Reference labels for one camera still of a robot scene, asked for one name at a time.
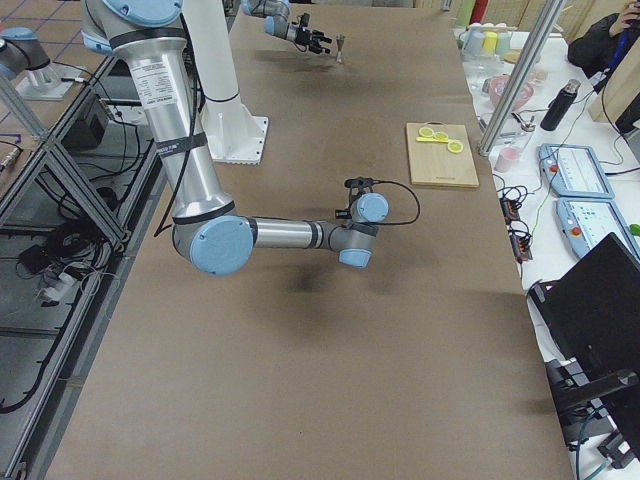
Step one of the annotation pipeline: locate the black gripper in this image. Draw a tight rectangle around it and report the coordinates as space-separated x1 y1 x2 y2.
294 26 332 55

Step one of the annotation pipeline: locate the steel double jigger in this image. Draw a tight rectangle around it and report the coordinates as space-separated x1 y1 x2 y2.
335 34 346 64

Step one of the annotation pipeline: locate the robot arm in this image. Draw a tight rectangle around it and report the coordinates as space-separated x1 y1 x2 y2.
82 1 389 275
241 0 332 55

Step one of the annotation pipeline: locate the pink cup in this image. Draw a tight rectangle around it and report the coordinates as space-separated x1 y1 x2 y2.
494 146 521 173

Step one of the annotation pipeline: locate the lemon slice middle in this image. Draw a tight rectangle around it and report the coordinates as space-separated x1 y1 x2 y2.
433 131 449 142

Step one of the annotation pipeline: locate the bamboo cutting board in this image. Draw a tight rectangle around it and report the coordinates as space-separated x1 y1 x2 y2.
405 122 479 188

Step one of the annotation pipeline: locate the lemon slice top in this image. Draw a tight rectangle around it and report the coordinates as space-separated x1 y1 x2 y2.
447 141 464 153

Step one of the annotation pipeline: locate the pink bowl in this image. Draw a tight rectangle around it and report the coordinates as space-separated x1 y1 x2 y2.
487 75 535 111

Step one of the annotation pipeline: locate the black thermos bottle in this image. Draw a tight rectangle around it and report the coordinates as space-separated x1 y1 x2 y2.
540 79 581 131

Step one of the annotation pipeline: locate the person in black jacket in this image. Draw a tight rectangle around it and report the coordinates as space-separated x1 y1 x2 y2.
567 1 639 87

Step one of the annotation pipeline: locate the upper teach pendant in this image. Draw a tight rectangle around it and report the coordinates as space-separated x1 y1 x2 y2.
538 143 615 199

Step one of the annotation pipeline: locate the teach pendant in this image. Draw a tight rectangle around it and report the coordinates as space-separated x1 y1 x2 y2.
556 197 639 259
538 143 615 199

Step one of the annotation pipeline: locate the lower teach pendant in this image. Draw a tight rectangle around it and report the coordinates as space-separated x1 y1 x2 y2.
556 197 639 259

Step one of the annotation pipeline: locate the black monitor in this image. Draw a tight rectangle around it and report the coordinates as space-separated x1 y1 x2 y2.
529 233 639 455

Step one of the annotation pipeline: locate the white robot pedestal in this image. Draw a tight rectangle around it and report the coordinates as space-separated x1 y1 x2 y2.
182 0 269 165

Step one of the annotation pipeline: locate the black camera cable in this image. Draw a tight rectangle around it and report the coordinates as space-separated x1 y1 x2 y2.
372 179 421 226

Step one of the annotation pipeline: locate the aluminium frame post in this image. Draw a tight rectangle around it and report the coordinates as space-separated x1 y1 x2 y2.
478 0 566 157

